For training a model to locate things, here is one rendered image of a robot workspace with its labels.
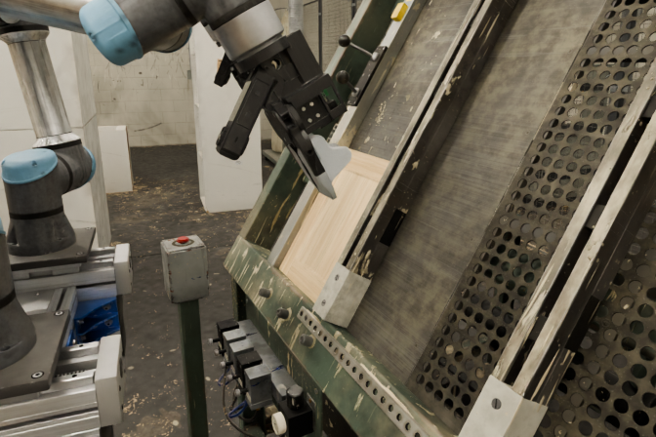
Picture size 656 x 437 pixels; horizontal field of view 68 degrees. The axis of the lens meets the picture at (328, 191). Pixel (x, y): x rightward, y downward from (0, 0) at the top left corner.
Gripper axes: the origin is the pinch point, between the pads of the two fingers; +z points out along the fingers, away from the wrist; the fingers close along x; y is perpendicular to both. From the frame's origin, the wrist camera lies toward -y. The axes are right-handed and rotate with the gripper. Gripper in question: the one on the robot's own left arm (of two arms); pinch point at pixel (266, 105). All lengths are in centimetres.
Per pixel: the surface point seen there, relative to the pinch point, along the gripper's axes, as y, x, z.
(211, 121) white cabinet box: -228, 269, 49
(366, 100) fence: 17.2, 21.0, 17.0
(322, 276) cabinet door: 0.7, -24.6, 40.7
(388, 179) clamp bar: 26.9, -16.8, 24.6
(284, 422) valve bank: -4, -59, 50
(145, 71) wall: -530, 590, -16
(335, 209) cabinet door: 4.7, -7.5, 32.6
